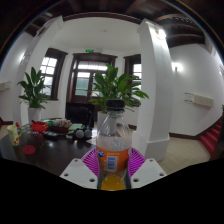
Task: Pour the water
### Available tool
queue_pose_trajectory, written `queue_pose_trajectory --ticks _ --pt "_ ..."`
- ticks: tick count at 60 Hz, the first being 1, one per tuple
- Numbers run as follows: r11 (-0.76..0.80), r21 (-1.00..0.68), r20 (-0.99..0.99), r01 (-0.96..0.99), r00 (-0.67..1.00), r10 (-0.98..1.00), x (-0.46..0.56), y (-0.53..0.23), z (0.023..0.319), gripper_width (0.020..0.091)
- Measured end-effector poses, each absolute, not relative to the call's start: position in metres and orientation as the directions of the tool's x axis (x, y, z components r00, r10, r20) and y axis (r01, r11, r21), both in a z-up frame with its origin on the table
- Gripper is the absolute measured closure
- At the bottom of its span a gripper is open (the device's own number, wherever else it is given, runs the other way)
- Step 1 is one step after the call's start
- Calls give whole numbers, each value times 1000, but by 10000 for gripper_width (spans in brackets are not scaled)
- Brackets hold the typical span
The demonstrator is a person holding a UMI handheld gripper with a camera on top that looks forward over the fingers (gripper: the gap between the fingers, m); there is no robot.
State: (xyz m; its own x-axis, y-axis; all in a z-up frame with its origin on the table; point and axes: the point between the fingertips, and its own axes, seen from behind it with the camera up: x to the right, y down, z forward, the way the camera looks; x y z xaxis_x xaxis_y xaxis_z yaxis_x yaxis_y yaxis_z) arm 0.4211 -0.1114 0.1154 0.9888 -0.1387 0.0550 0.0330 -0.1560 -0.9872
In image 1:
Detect dark wooden glazed door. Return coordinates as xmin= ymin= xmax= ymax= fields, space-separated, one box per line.
xmin=66 ymin=52 xmax=118 ymax=104

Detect paper notice on pillar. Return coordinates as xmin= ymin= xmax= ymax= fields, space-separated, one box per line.
xmin=19 ymin=51 xmax=33 ymax=65

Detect grey microphones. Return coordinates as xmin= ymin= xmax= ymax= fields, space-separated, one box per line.
xmin=73 ymin=128 xmax=93 ymax=140

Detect brown box with white packets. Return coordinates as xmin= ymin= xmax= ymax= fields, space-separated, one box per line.
xmin=49 ymin=118 xmax=72 ymax=134

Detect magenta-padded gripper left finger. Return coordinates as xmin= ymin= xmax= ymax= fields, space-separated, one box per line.
xmin=59 ymin=147 xmax=100 ymax=190

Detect dark framed window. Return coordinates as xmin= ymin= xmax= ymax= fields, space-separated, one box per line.
xmin=123 ymin=53 xmax=143 ymax=91
xmin=39 ymin=47 xmax=69 ymax=101

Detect black chair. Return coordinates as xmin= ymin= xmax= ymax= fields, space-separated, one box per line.
xmin=64 ymin=101 xmax=95 ymax=128

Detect black flat device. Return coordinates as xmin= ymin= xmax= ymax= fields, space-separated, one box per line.
xmin=43 ymin=130 xmax=59 ymax=139

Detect glowing wall lamp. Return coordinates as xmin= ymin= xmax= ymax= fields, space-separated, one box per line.
xmin=171 ymin=61 xmax=184 ymax=73

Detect flat round red coaster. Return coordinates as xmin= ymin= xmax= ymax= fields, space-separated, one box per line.
xmin=22 ymin=144 xmax=37 ymax=156

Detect potted plant in white pot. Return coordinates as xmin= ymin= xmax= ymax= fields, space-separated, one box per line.
xmin=88 ymin=63 xmax=150 ymax=131
xmin=17 ymin=66 xmax=52 ymax=124

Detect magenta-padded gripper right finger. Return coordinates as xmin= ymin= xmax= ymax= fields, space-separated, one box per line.
xmin=128 ymin=147 xmax=168 ymax=189

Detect green pad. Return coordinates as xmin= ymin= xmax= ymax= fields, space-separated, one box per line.
xmin=68 ymin=123 xmax=84 ymax=132

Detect orange drink plastic bottle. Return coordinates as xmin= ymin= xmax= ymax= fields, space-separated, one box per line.
xmin=95 ymin=98 xmax=133 ymax=192

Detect red carpeted stairs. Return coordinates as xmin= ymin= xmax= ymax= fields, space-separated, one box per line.
xmin=199 ymin=114 xmax=224 ymax=158

